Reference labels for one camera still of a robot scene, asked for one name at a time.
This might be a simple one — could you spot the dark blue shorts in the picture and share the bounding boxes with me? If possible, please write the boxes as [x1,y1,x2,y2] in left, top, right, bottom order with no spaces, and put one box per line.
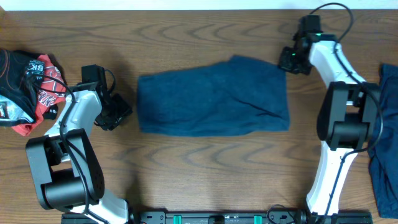
[137,55,290,137]

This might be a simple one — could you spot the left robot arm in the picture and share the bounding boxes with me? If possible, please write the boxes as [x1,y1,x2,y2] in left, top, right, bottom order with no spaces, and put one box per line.
[25,64,132,224]

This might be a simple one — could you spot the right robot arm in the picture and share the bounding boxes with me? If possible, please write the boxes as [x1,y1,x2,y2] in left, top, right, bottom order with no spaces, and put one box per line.
[279,12,383,223]

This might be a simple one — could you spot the black red clothes pile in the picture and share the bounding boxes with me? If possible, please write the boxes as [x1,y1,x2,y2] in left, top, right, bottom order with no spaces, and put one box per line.
[1,49,66,136]

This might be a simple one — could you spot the dark blue clothes pile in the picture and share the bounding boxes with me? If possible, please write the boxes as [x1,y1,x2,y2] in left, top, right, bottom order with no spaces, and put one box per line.
[368,63,397,219]

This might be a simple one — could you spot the black aluminium mounting rail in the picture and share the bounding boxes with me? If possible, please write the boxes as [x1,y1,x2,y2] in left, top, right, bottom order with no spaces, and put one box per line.
[61,211,373,224]

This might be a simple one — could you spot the green rail clamp left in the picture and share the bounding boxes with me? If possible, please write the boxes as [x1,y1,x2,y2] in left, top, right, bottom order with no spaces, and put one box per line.
[173,215,182,224]

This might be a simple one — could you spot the green rail clamp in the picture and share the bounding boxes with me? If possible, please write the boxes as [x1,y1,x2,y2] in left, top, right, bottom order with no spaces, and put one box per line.
[253,215,263,224]
[173,215,182,224]

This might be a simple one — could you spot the green rail clamp right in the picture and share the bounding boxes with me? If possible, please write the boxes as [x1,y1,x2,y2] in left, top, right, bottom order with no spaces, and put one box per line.
[253,215,263,224]

